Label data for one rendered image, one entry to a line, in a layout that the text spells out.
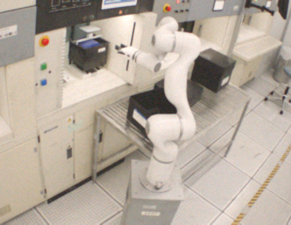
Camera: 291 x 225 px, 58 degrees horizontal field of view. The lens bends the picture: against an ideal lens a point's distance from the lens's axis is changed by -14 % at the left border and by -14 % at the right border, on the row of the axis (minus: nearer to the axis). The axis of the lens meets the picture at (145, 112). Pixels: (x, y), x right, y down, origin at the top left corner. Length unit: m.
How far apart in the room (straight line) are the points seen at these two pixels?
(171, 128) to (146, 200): 0.44
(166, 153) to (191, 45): 0.50
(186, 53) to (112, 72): 1.02
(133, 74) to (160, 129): 0.85
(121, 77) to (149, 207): 1.02
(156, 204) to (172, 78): 0.68
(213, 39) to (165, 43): 2.08
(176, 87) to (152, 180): 0.52
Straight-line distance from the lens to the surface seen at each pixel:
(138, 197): 1.53
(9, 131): 1.74
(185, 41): 1.32
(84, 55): 2.05
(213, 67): 2.48
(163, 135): 1.33
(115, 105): 2.10
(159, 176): 1.53
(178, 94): 1.32
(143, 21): 1.94
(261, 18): 4.66
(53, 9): 1.51
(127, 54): 1.81
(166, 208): 1.64
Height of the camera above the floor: 1.95
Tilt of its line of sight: 35 degrees down
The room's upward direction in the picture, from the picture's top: 12 degrees clockwise
